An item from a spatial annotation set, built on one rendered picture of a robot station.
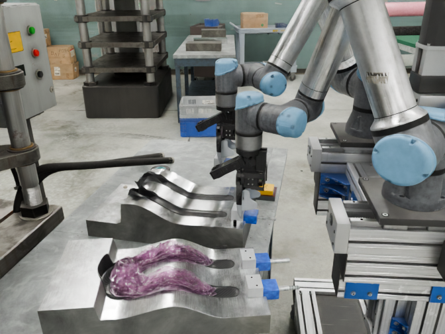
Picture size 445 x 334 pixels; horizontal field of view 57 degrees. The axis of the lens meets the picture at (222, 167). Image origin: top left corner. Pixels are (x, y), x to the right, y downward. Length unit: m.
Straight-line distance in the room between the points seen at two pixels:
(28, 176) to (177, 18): 6.31
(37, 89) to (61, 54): 6.05
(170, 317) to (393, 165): 0.57
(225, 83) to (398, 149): 0.68
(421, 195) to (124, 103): 4.49
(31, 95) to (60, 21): 6.43
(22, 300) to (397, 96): 1.01
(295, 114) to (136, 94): 4.25
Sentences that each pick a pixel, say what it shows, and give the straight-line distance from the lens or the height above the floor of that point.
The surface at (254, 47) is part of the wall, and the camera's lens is 7.64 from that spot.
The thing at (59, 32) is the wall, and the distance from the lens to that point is 8.17.
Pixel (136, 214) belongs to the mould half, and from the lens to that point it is 1.27.
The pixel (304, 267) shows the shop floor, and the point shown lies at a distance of 2.55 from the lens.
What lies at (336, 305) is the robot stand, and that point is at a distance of 2.02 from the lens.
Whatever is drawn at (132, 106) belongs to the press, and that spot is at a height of 0.15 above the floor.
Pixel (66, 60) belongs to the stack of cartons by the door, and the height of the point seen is 0.33.
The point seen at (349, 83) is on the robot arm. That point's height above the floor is 1.21.
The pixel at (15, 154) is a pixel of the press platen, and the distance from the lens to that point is 1.49.
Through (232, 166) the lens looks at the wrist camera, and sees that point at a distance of 1.16.
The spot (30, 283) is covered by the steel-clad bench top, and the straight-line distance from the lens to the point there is 1.26.
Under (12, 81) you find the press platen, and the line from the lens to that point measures 1.42.
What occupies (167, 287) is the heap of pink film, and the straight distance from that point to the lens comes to 0.98.
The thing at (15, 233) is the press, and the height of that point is 0.79.
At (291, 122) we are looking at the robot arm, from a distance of 1.02.
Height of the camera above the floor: 1.54
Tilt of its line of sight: 24 degrees down
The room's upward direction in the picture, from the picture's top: straight up
